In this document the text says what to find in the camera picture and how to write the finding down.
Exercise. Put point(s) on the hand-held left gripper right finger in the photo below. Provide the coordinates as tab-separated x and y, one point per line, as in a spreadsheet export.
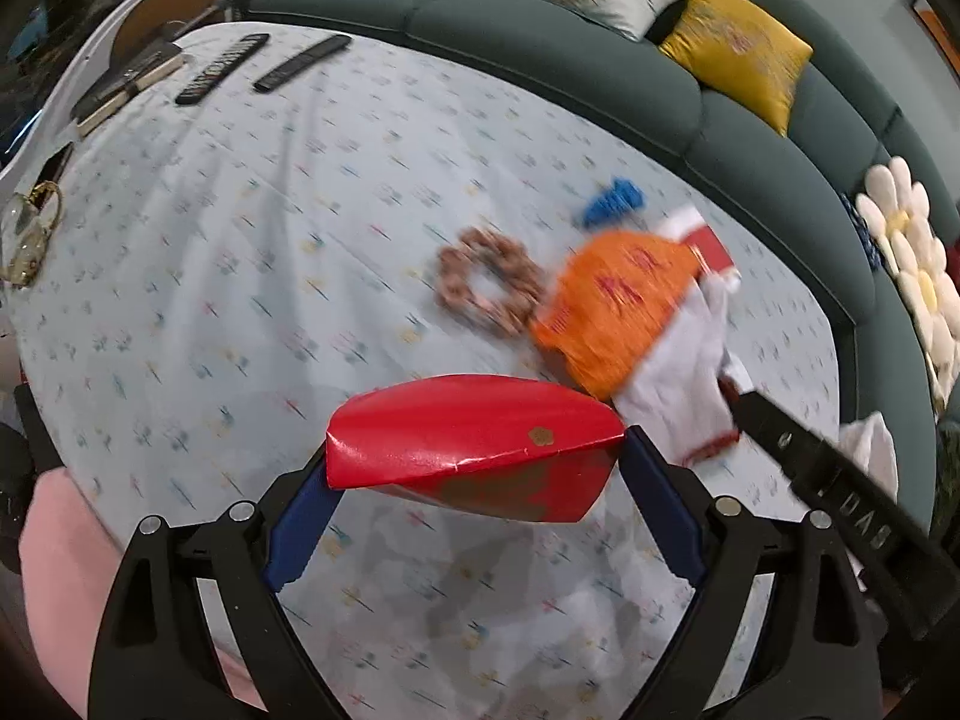
667	510

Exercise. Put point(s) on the large flower-shaped pillow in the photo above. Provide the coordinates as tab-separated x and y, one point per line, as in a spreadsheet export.
900	240

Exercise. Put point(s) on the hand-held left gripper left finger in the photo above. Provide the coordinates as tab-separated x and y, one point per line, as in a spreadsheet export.
300	529

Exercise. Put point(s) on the crushed red paper packet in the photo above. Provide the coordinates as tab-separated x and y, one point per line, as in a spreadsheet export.
465	427

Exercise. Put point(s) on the red and white paper cup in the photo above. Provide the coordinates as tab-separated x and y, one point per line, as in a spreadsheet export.
709	247

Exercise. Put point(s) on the light blue printed tablecloth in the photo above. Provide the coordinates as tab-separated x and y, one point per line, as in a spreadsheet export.
262	240

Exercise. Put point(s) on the black remote control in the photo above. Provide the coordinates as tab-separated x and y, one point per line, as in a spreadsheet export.
221	67
300	64

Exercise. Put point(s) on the dark green sofa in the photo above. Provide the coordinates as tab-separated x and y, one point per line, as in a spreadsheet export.
525	45

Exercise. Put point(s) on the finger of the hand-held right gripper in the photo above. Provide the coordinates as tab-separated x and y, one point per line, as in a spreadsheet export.
772	427

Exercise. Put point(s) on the brown scrunchie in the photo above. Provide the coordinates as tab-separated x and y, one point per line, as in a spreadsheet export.
450	270

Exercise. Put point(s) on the blue knitted item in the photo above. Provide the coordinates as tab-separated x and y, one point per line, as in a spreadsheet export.
862	236

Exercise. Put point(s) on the orange plastic snack bag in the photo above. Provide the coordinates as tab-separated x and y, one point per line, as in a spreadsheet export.
615	300

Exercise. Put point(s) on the white chair with wooden seat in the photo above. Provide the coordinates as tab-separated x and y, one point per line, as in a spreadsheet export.
97	45

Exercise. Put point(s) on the yellow cushion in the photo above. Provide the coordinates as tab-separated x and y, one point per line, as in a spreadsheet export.
735	45

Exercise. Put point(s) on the pink clothing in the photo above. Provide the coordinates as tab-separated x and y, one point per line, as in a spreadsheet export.
67	562

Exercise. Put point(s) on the white tissue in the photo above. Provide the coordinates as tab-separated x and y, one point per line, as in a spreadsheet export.
682	375

